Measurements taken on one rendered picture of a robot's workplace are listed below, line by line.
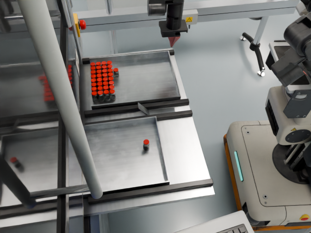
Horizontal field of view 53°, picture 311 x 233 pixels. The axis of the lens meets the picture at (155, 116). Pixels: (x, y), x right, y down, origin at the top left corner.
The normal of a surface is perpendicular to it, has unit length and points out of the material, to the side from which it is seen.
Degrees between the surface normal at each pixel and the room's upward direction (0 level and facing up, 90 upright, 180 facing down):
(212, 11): 90
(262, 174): 0
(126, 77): 0
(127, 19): 90
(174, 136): 0
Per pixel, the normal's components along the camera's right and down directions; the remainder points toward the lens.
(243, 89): 0.02, -0.59
